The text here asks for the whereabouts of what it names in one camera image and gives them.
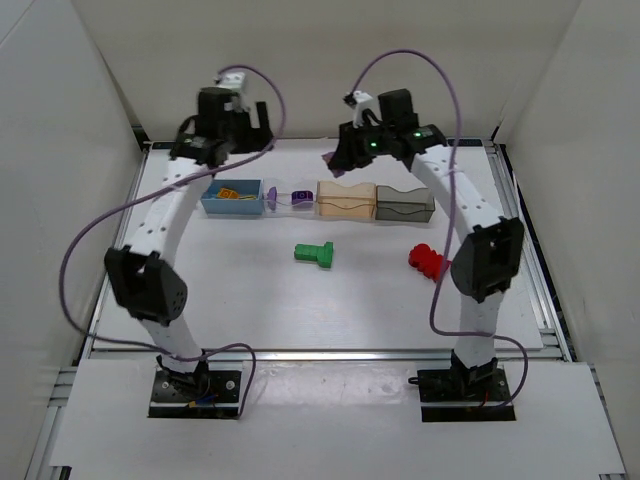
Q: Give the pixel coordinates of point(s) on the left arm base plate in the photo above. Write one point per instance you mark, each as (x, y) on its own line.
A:
(203, 394)

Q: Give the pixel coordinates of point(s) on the red lego block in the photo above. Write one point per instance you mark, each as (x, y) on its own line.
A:
(428, 262)

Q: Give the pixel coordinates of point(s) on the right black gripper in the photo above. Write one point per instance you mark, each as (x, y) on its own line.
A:
(347, 151)

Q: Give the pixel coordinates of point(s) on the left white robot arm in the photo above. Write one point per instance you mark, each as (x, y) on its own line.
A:
(141, 273)

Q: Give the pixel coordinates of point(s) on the purple lego block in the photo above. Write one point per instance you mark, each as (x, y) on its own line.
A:
(302, 198)
(271, 198)

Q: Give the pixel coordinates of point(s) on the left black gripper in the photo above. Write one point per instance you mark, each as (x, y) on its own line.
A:
(255, 133)

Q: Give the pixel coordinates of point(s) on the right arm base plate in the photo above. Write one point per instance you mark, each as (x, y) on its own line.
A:
(443, 400)

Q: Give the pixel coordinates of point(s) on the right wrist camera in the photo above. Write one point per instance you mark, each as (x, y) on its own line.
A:
(360, 102)

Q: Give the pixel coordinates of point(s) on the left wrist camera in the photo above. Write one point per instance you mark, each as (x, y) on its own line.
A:
(235, 81)

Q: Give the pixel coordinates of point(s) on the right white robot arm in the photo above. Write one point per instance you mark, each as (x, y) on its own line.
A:
(490, 244)

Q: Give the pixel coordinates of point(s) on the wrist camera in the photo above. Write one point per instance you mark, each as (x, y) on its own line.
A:
(235, 81)
(360, 102)

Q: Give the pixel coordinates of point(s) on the clear container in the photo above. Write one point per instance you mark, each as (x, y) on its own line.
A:
(285, 188)

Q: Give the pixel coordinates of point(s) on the orange container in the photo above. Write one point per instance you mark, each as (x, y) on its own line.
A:
(335, 200)

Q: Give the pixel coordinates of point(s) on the aluminium table rail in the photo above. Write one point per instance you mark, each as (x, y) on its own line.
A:
(304, 355)

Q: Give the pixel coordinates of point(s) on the green lego block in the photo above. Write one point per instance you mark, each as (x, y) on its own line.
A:
(322, 255)

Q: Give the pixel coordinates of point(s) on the grey container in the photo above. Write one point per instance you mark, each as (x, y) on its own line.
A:
(416, 205)

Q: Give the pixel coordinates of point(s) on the blue container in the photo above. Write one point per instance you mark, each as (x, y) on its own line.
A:
(214, 206)

